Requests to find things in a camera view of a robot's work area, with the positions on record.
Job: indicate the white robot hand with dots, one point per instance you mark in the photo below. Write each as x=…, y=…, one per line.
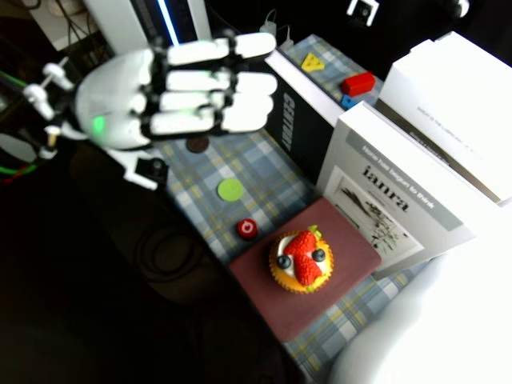
x=116, y=96

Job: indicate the black box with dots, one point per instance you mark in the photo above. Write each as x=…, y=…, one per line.
x=296, y=120

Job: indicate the white ianra box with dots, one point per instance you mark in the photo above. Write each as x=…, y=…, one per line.
x=360, y=160

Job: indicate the large white box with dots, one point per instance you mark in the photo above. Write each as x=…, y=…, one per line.
x=460, y=88

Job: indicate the white pillar with blue light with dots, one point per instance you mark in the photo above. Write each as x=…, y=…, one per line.
x=120, y=24

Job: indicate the white cabinet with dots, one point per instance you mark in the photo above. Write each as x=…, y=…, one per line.
x=60, y=40

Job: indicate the brown round disc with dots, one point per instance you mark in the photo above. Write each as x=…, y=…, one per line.
x=198, y=145

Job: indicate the green round disc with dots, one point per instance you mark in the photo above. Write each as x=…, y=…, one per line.
x=230, y=190

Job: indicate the blue plaid tablecloth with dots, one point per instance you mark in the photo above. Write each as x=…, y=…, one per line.
x=256, y=172

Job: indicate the white power adapter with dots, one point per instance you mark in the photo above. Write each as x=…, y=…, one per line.
x=269, y=26

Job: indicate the red round button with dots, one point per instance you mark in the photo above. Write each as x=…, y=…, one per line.
x=246, y=229

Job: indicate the yellow triangle block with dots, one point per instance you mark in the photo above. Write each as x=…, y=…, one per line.
x=312, y=64

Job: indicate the blue triangle block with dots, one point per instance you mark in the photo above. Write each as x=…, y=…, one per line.
x=349, y=102

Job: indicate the red rectangular block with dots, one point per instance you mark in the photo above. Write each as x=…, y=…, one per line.
x=358, y=84

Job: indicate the toy strawberry cupcake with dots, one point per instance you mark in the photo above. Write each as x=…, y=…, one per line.
x=302, y=260

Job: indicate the maroon rectangular mat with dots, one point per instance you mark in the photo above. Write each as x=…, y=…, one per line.
x=280, y=312

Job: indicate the white angled part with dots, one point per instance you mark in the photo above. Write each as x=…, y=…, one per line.
x=462, y=7

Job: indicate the white rounded robot shell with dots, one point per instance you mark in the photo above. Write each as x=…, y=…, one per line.
x=440, y=328

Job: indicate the white bracket with lens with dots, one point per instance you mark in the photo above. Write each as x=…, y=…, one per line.
x=363, y=10

